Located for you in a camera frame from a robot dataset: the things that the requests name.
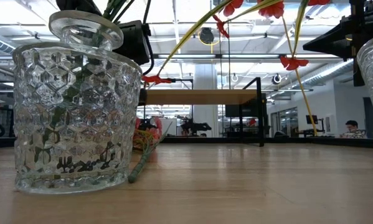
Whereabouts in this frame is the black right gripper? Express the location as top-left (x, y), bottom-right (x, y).
top-left (303, 11), bottom-right (373, 87)

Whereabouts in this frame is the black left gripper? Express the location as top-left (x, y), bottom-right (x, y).
top-left (113, 20), bottom-right (151, 66)

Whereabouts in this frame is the red flower spray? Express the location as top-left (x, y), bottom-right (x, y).
top-left (141, 0), bottom-right (332, 85)
top-left (92, 0), bottom-right (136, 50)

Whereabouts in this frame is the diamond-pattern glass vase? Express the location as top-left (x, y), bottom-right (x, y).
top-left (12, 9), bottom-right (143, 195)

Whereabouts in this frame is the pink flower spray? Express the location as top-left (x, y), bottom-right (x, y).
top-left (127, 116), bottom-right (173, 184)

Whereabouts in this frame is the person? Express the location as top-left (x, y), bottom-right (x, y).
top-left (340, 119), bottom-right (367, 139)

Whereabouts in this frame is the long ceiling light fixture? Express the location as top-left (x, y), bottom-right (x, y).
top-left (151, 53), bottom-right (346, 60)

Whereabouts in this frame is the large black screen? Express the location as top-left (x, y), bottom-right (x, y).
top-left (225, 104), bottom-right (258, 118)

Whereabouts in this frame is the yellow hanging cable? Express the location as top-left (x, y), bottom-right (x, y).
top-left (278, 0), bottom-right (318, 137)

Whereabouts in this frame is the wooden shelf with black frame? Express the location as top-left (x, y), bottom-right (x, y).
top-left (141, 77), bottom-right (266, 147)

